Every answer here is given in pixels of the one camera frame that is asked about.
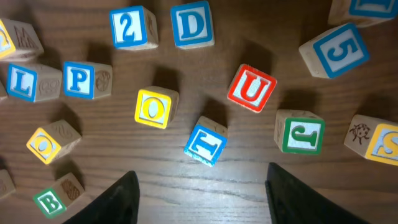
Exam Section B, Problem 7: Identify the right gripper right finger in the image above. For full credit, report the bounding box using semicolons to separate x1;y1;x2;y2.
265;162;368;224

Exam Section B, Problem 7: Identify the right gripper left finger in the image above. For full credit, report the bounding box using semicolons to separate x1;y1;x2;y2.
64;170;140;224

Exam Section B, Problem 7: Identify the blue P block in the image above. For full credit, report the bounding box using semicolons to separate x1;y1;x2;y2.
63;61;113;100

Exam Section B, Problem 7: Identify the green B block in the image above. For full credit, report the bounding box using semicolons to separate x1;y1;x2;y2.
33;172;85;219

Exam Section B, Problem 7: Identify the green J block right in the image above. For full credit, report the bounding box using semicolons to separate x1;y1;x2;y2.
274;110;325;155

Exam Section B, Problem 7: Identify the yellow block centre left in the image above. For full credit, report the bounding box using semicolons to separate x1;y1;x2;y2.
26;119;81;165

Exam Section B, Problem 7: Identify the yellow S block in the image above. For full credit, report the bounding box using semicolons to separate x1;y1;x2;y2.
344;114;397;166

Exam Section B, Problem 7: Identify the blue T block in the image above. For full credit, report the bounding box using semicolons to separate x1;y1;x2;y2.
184;116;228;167

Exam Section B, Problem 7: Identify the red U block right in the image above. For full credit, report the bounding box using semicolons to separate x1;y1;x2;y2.
227;63;277;113

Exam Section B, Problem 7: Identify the blue L block left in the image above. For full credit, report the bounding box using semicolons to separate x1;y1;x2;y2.
6;63;63;103

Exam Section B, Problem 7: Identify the blue 5 block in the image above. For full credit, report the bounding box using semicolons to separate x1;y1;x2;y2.
298;22;370;79

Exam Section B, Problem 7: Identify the red A block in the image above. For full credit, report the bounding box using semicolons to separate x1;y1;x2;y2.
0;82;8;101

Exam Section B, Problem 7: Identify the blue 2 block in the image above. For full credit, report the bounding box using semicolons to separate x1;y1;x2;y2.
109;6;159;50

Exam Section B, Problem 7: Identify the yellow block top middle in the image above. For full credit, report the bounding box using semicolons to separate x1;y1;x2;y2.
1;18;44;62

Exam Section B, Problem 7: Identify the blue d block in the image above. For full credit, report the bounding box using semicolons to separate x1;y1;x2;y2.
170;1;215;50
328;0;397;28

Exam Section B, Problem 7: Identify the blue D block right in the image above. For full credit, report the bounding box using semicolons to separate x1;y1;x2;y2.
328;0;397;28

